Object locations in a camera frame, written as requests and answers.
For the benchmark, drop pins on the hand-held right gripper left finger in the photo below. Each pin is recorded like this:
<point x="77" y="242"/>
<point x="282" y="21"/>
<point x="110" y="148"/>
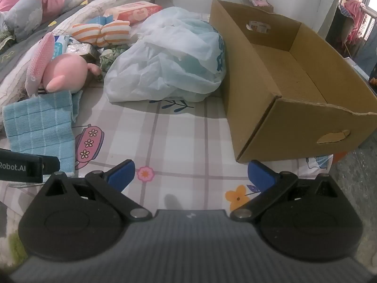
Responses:
<point x="122" y="173"/>

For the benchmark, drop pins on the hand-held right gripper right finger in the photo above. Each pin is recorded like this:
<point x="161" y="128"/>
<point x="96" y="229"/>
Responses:
<point x="262" y="175"/>

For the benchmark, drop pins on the large brown cardboard box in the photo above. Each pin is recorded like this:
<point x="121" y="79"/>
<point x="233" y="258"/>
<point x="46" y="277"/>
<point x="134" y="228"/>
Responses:
<point x="259" y="115"/>

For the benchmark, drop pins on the light blue tissue packet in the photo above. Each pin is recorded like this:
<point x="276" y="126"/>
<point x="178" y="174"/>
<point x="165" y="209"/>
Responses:
<point x="61" y="45"/>

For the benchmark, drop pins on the blue wet wipes pack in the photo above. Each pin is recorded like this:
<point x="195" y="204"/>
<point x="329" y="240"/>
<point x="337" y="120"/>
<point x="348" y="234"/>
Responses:
<point x="98" y="20"/>

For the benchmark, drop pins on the light blue checked towel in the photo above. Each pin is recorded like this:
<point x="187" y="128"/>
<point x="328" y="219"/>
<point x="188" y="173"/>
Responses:
<point x="38" y="123"/>

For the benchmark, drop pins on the checked floral bed sheet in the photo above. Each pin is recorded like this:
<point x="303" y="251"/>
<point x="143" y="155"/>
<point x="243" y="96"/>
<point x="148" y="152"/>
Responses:
<point x="165" y="141"/>

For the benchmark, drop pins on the pink plush toy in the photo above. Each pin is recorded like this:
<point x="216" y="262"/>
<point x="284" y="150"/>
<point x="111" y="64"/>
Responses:
<point x="66" y="72"/>

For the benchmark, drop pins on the green floral cloth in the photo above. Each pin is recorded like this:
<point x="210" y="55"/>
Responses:
<point x="110" y="55"/>

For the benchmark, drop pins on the white plastic bag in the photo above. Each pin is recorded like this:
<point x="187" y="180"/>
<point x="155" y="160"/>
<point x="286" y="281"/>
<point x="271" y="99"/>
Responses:
<point x="165" y="59"/>

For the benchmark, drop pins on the grey bed sheet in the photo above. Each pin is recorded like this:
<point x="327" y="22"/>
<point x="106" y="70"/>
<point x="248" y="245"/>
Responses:
<point x="26" y="44"/>

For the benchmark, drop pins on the olive tissue pack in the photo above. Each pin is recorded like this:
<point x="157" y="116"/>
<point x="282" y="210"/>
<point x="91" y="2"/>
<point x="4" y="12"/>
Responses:
<point x="82" y="51"/>

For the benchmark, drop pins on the orange white striped cloth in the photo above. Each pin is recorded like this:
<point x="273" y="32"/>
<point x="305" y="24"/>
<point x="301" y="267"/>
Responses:
<point x="100" y="31"/>

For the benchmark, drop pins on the red wet wipes pack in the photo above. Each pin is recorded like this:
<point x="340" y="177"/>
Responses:
<point x="132" y="10"/>

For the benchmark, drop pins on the small open cardboard box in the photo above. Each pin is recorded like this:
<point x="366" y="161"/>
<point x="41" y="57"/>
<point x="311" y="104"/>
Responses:
<point x="259" y="1"/>

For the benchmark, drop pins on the pink hanging clothes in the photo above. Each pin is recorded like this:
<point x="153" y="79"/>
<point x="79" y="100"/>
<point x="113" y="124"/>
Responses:
<point x="355" y="17"/>

